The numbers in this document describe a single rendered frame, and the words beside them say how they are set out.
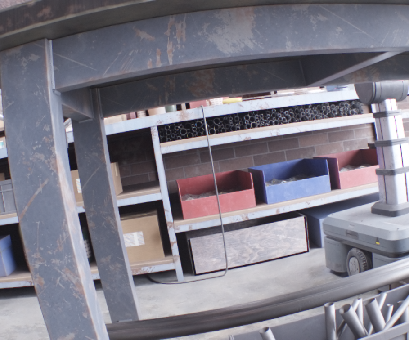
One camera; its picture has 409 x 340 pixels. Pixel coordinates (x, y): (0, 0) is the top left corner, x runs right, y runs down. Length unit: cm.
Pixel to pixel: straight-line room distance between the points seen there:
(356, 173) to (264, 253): 66
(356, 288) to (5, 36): 96
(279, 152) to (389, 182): 147
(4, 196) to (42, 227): 187
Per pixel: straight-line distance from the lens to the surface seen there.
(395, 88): 185
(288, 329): 102
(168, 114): 229
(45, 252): 66
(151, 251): 242
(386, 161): 185
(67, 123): 220
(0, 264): 261
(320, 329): 104
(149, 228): 240
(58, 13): 61
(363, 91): 185
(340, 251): 195
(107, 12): 61
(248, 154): 313
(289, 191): 242
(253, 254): 244
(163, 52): 66
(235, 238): 241
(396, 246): 157
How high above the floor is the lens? 64
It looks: 4 degrees down
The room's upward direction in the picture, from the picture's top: 9 degrees counter-clockwise
